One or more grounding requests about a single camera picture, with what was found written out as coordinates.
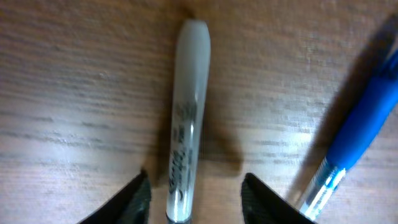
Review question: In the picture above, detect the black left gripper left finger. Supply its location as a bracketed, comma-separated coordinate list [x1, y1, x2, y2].
[80, 170, 152, 224]

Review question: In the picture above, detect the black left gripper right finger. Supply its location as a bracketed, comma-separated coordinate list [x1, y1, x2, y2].
[241, 172, 315, 224]

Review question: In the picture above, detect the black Sharpie marker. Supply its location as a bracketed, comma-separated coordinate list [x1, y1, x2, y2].
[166, 19, 211, 223]

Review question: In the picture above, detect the blue pen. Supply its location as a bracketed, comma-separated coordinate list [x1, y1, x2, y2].
[297, 48, 397, 221]

